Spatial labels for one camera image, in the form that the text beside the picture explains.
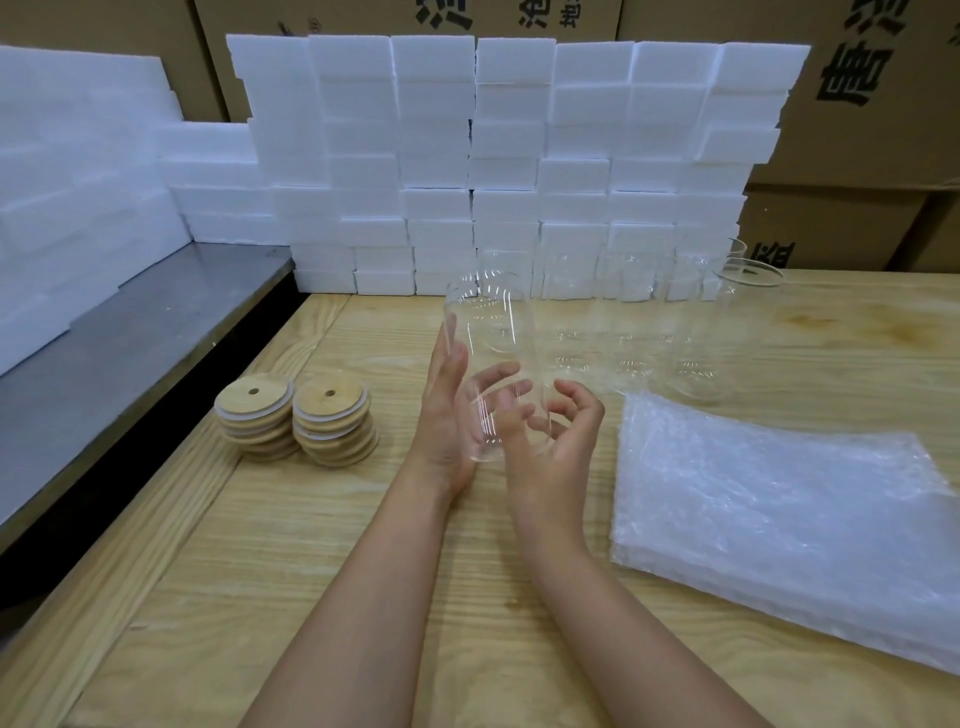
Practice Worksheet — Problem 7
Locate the person's right hand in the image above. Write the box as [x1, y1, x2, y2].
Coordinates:
[499, 379, 606, 543]

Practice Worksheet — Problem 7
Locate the person's left hand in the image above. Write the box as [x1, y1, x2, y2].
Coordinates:
[409, 310, 523, 501]

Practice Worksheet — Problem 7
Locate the person's right forearm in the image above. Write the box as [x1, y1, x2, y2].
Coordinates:
[513, 511, 775, 728]

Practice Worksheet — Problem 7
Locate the person's left forearm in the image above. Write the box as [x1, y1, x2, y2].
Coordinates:
[238, 474, 475, 728]

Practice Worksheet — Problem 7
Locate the stack of bamboo lids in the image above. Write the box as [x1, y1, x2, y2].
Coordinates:
[291, 377, 380, 471]
[214, 377, 301, 463]

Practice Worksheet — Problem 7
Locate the stack of bubble wrap bags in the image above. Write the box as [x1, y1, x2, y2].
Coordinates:
[609, 390, 960, 680]

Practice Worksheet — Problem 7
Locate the cardboard box with black print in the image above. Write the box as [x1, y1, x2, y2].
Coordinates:
[193, 0, 625, 48]
[736, 182, 933, 273]
[616, 0, 960, 192]

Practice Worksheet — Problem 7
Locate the grey metal table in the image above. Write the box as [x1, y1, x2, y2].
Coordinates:
[0, 241, 316, 560]

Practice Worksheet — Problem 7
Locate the pile of white foam slabs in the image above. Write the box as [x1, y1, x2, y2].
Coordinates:
[0, 45, 195, 378]

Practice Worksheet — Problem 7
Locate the wall of white foam blocks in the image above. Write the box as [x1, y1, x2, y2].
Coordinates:
[156, 33, 813, 304]

